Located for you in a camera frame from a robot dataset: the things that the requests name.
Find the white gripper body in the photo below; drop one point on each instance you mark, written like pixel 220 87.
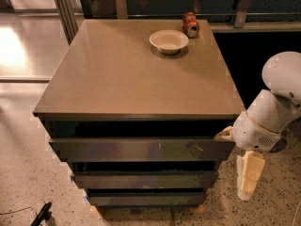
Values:
pixel 254 136

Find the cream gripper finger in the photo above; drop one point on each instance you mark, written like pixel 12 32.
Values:
pixel 249 170
pixel 225 135

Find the dark top drawer front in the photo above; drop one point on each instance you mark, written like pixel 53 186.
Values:
pixel 140 149

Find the dark drawer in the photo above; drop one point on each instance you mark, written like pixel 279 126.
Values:
pixel 192 179
pixel 149 199
pixel 140 149

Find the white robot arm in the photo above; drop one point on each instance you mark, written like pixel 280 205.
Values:
pixel 279 103

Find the dark bottom drawer front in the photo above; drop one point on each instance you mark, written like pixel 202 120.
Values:
pixel 149 199

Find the dark middle drawer front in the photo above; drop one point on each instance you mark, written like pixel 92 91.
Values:
pixel 192 179

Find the white bowl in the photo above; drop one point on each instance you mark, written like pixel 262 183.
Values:
pixel 168 42

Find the red soda can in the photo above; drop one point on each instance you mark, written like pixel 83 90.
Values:
pixel 190 25

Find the black object on floor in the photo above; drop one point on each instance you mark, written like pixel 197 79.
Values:
pixel 43 214

